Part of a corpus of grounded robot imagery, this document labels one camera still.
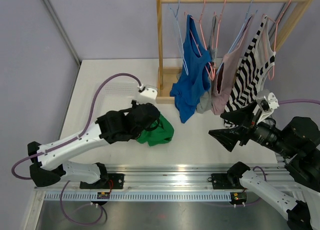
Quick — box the wooden clothes rack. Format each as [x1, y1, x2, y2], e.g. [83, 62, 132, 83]
[156, 0, 313, 104]

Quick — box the aluminium mounting rail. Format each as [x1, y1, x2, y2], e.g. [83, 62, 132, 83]
[33, 149, 306, 192]

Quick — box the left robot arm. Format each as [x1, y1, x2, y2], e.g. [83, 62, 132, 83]
[27, 102, 161, 189]

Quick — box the blue tank top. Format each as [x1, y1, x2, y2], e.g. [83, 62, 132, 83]
[169, 15, 211, 123]

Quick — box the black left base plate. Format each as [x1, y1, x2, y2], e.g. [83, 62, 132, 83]
[79, 173, 125, 189]

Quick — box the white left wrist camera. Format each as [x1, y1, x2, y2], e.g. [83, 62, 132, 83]
[135, 84, 158, 104]

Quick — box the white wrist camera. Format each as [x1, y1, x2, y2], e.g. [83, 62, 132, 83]
[135, 84, 158, 104]
[255, 89, 279, 124]

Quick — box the green tank top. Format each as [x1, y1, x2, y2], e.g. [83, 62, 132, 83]
[136, 114, 175, 147]

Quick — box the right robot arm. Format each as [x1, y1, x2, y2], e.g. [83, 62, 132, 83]
[209, 101, 320, 229]

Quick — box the black white striped tank top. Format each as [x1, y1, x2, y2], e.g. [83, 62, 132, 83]
[224, 15, 276, 113]

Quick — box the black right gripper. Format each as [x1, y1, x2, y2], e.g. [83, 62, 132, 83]
[208, 98, 297, 157]

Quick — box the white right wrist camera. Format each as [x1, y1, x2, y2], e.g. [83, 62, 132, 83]
[255, 89, 279, 124]

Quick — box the grey tank top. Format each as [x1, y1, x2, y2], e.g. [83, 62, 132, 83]
[195, 15, 219, 114]

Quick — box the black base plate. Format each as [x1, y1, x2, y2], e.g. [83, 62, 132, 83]
[210, 173, 244, 190]
[79, 173, 125, 189]

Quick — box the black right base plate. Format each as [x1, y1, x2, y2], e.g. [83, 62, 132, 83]
[210, 173, 244, 190]

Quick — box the white plastic basket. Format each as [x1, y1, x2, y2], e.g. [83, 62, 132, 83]
[94, 81, 138, 114]

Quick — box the mauve tank top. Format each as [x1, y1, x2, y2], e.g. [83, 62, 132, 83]
[211, 17, 254, 115]

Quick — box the white slotted cable duct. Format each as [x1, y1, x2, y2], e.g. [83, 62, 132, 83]
[44, 191, 231, 202]

